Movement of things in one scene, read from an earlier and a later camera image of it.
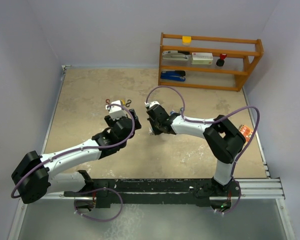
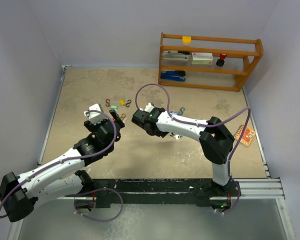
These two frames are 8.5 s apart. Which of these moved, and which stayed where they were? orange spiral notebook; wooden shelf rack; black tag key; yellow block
Moved: black tag key
Stayed: orange spiral notebook; wooden shelf rack; yellow block
